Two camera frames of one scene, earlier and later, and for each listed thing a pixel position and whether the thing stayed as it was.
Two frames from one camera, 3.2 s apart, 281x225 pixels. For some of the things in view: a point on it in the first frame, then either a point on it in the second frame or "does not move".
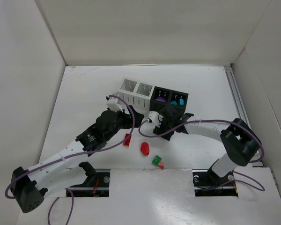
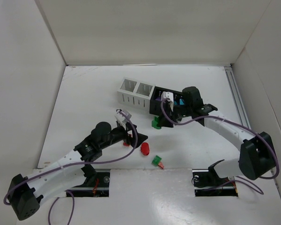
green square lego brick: x=156 y=160 does not move
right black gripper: x=169 y=120 → x=168 y=117
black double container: x=162 y=98 does not move
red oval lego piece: x=144 y=148 does not move
